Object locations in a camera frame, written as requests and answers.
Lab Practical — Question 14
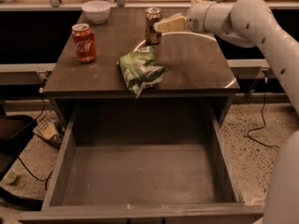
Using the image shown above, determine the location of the green scrap on floor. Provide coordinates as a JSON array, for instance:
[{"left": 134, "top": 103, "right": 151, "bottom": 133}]
[{"left": 6, "top": 172, "right": 18, "bottom": 185}]

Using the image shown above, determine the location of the open grey drawer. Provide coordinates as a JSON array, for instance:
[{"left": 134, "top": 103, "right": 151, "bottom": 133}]
[{"left": 20, "top": 103, "right": 263, "bottom": 224}]

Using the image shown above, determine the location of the wire basket with items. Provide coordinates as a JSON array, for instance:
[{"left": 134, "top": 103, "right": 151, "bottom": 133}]
[{"left": 34, "top": 110, "right": 64, "bottom": 149}]

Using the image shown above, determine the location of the black power adapter cable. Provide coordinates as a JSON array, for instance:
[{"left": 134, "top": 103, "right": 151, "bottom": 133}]
[{"left": 246, "top": 75, "right": 281, "bottom": 150}]

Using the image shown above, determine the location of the orange brown soda can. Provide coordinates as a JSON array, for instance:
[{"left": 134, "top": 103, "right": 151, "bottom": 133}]
[{"left": 145, "top": 7, "right": 162, "bottom": 45}]

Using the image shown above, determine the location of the black chair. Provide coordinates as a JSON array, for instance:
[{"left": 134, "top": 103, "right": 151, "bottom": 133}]
[{"left": 0, "top": 106, "right": 42, "bottom": 211}]

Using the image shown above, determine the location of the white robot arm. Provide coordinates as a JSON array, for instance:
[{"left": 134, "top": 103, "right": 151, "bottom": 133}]
[{"left": 154, "top": 0, "right": 299, "bottom": 224}]

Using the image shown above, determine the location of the green chip bag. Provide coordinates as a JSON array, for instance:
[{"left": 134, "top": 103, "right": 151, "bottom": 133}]
[{"left": 118, "top": 46, "right": 166, "bottom": 98}]

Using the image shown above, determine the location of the white ceramic bowl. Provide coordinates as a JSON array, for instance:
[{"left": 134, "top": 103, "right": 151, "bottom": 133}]
[{"left": 81, "top": 0, "right": 111, "bottom": 24}]

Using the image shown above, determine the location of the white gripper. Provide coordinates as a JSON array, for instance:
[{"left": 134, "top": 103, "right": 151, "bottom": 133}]
[{"left": 154, "top": 0, "right": 214, "bottom": 34}]

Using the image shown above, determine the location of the black cable on left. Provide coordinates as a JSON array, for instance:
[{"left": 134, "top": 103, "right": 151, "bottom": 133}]
[{"left": 17, "top": 77, "right": 54, "bottom": 191}]

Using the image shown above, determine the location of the red cola can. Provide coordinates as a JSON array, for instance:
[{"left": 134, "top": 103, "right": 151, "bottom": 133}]
[{"left": 72, "top": 23, "right": 96, "bottom": 63}]

